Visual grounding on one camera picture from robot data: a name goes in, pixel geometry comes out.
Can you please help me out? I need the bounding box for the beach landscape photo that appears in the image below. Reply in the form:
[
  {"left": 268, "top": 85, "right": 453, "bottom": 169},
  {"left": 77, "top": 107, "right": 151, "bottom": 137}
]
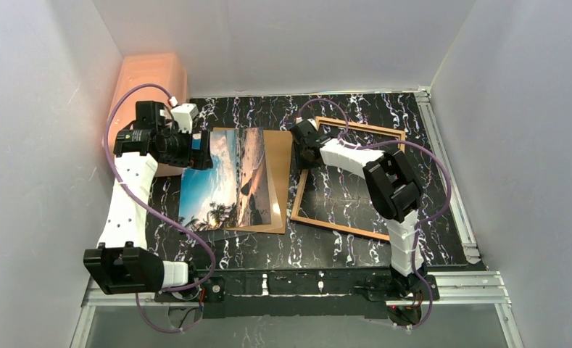
[{"left": 178, "top": 128, "right": 273, "bottom": 233}]

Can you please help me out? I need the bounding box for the wooden picture frame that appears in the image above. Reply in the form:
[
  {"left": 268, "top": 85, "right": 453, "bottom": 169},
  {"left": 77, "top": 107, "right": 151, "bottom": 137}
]
[{"left": 290, "top": 117, "right": 407, "bottom": 241}]

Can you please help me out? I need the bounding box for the clear acrylic sheet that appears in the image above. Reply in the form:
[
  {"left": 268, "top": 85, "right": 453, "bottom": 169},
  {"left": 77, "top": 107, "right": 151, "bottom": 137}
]
[{"left": 204, "top": 155, "right": 280, "bottom": 231}]

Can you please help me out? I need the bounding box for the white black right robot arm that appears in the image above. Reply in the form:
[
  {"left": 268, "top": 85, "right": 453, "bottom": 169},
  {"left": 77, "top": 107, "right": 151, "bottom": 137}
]
[{"left": 289, "top": 120, "right": 423, "bottom": 277}]

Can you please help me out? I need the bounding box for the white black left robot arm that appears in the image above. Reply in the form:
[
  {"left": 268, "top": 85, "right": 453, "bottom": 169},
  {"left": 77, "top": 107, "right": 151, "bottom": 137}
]
[{"left": 83, "top": 101, "right": 212, "bottom": 295}]

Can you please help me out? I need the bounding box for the brown fibreboard backing board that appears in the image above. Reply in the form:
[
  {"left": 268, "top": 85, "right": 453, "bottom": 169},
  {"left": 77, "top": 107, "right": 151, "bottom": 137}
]
[{"left": 227, "top": 130, "right": 292, "bottom": 234}]

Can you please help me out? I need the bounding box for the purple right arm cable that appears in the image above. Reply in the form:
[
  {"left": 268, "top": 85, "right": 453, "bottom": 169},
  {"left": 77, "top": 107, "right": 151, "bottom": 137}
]
[{"left": 297, "top": 98, "right": 453, "bottom": 329}]

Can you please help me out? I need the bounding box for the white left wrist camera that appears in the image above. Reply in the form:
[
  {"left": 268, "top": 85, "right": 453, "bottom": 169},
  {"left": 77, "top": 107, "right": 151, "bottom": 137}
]
[{"left": 170, "top": 97, "right": 199, "bottom": 133}]

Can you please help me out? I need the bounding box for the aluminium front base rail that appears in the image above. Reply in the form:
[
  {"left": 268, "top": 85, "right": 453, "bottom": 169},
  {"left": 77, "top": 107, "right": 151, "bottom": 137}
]
[{"left": 71, "top": 268, "right": 523, "bottom": 347}]

